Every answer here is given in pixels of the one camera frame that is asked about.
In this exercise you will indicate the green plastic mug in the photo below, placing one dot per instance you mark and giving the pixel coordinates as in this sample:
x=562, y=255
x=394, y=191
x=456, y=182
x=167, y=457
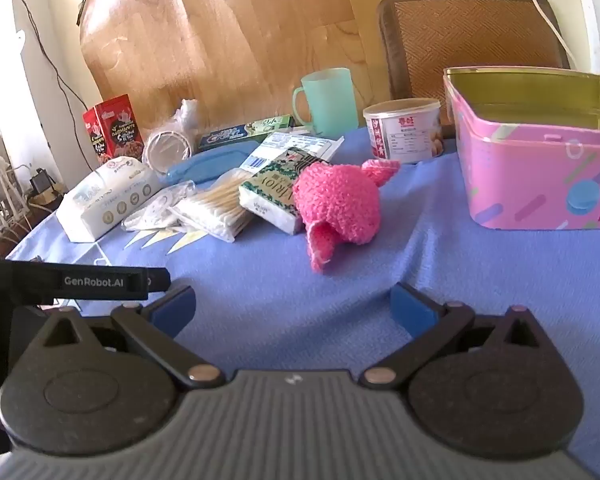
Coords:
x=330, y=105

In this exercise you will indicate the bagged plastic cup stack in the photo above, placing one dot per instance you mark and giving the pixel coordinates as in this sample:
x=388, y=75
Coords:
x=167, y=150

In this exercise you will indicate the blue plastic case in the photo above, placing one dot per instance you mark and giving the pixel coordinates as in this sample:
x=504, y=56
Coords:
x=200, y=165

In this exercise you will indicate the black power adapter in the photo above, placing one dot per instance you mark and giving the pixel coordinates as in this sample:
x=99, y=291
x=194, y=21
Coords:
x=42, y=182

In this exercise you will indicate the toothpaste box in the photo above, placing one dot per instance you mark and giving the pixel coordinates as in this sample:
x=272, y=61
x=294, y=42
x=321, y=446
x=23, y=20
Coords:
x=230, y=134

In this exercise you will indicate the clear dotted plastic packet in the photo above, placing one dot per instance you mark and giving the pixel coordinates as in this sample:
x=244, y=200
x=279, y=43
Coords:
x=155, y=207

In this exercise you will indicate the green floral tissue packet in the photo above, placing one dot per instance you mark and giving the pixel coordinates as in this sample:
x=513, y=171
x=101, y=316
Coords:
x=270, y=185

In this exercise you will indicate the white sachet pack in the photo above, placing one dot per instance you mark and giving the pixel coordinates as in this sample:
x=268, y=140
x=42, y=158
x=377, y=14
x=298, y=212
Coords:
x=290, y=142

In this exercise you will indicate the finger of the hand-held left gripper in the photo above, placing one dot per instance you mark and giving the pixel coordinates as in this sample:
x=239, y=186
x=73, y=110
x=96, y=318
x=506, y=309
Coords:
x=90, y=282

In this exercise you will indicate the red snack box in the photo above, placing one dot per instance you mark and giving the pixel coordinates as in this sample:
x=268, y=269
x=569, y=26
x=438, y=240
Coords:
x=117, y=130

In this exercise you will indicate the white wet wipes pack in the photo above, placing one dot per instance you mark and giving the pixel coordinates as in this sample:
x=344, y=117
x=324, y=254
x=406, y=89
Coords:
x=105, y=195

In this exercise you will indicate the round can red label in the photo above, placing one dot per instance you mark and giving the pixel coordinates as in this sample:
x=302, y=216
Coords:
x=405, y=135

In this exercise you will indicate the pink tin box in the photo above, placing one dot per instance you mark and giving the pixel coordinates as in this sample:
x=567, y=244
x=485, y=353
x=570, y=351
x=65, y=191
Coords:
x=530, y=180

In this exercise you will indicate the pink knitted toy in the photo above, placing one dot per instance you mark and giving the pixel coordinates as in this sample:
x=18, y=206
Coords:
x=340, y=205

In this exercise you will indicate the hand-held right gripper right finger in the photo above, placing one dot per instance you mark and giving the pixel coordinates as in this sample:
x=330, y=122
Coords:
x=412, y=310

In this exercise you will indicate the wooden board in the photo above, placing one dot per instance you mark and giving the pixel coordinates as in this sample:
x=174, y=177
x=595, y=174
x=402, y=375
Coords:
x=230, y=35

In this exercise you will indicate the blue tablecloth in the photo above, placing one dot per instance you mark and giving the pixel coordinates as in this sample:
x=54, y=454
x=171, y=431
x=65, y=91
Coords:
x=280, y=270

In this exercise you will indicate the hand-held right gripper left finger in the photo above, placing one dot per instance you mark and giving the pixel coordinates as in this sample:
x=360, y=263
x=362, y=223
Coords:
x=172, y=310

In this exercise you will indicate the cotton swab pack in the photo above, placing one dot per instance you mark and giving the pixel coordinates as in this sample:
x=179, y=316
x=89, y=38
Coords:
x=215, y=205

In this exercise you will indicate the brown woven chair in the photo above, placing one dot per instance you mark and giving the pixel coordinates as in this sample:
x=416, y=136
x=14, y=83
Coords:
x=455, y=45

